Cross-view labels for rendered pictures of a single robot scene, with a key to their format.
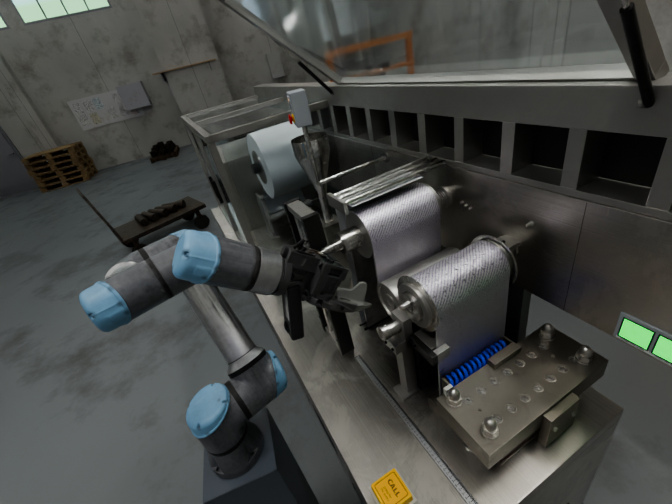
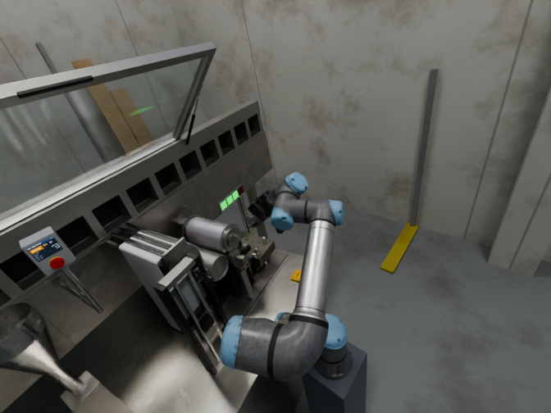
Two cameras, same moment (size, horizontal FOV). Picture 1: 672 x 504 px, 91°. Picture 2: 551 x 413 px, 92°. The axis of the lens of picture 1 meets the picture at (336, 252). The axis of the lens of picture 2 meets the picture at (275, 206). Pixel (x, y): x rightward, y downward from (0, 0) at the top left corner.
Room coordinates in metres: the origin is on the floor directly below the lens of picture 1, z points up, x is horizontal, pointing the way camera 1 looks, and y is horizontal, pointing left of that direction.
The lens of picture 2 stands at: (0.93, 0.81, 2.03)
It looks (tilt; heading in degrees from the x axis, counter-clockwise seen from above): 33 degrees down; 237
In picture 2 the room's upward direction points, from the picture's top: 12 degrees counter-clockwise
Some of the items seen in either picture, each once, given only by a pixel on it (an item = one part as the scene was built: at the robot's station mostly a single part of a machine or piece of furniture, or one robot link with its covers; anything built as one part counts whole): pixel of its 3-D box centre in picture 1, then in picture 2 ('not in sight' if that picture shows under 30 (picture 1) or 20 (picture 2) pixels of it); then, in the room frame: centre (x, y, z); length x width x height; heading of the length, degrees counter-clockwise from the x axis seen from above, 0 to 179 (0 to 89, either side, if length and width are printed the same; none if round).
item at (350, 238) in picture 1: (349, 239); not in sight; (0.81, -0.05, 1.33); 0.06 x 0.06 x 0.06; 20
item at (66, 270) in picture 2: (311, 155); (82, 288); (1.11, 0.00, 1.51); 0.02 x 0.02 x 0.20
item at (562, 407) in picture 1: (559, 421); not in sight; (0.39, -0.41, 0.96); 0.10 x 0.03 x 0.11; 110
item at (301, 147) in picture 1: (310, 144); (6, 333); (1.30, 0.00, 1.50); 0.14 x 0.14 x 0.06
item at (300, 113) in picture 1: (296, 108); (49, 251); (1.11, 0.01, 1.66); 0.07 x 0.07 x 0.10; 8
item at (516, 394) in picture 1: (521, 386); (239, 245); (0.47, -0.37, 1.00); 0.40 x 0.16 x 0.06; 110
